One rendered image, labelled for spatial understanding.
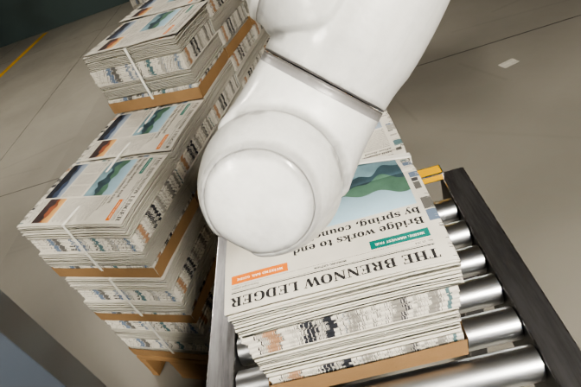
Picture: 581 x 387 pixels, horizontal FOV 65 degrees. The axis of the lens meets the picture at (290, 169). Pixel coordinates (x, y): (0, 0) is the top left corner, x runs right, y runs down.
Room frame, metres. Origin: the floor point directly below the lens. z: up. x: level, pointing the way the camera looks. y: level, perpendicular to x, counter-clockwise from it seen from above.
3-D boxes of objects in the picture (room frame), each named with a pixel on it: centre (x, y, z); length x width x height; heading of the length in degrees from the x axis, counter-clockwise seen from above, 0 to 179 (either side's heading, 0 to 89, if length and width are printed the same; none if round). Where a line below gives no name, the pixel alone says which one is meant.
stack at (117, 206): (1.54, 0.35, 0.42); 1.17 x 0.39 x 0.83; 153
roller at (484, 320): (0.40, -0.01, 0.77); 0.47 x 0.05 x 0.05; 81
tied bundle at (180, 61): (1.66, 0.30, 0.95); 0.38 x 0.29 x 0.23; 65
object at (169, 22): (1.65, 0.28, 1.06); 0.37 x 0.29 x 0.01; 65
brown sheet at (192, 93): (1.65, 0.30, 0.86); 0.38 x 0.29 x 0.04; 65
